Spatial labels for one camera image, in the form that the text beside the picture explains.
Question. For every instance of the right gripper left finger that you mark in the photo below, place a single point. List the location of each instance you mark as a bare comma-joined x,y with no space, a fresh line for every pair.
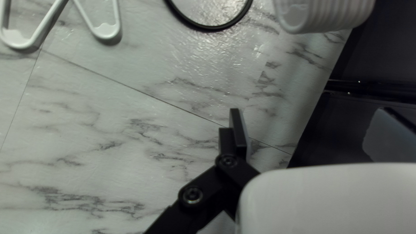
235,139

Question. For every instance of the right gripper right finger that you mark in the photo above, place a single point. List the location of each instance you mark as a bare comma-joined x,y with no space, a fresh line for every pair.
393,143

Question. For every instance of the black hanger rack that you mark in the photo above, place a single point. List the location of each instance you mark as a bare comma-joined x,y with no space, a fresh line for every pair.
209,28

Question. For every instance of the row of white hangers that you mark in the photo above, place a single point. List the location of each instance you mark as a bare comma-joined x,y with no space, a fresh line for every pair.
325,16

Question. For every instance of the white plastic hanger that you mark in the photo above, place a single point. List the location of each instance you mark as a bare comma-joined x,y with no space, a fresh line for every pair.
105,31
16,36

